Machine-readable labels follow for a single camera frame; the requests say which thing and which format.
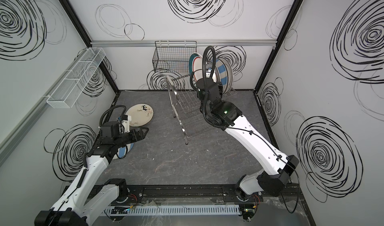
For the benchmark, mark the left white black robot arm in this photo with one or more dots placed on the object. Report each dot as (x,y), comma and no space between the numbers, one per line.
(74,208)

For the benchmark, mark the white plate green cloud outline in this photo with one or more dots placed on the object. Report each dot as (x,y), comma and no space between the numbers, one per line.
(230,77)

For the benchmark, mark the cream plate with black drawing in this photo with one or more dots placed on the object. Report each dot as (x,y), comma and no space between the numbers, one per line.
(140,114)

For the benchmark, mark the blue striped plate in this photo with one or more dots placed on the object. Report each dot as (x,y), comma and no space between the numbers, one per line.
(122,152)
(223,72)

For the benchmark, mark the aluminium wall rail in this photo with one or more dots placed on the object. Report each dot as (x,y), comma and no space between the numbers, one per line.
(200,43)

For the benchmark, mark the stainless steel dish rack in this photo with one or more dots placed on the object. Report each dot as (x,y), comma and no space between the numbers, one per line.
(186,109)

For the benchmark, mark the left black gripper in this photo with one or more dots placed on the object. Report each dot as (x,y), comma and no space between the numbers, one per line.
(137,134)

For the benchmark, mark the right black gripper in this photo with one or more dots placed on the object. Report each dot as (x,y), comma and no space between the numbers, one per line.
(208,86)

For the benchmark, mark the white mesh wall shelf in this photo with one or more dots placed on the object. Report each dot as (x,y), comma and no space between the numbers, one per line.
(76,78)

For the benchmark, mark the green red rimmed white plate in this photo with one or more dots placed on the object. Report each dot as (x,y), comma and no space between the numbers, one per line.
(195,65)

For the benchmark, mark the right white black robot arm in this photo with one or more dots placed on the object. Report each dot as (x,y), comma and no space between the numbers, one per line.
(277,166)

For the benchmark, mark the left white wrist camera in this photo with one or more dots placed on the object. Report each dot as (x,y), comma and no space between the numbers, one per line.
(125,121)

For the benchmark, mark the white slotted cable duct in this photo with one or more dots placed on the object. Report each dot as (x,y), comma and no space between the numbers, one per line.
(193,210)

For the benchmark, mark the black wire wall basket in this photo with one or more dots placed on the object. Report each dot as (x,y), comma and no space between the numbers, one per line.
(173,55)

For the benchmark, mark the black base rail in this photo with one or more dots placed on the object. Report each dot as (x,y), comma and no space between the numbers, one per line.
(225,193)

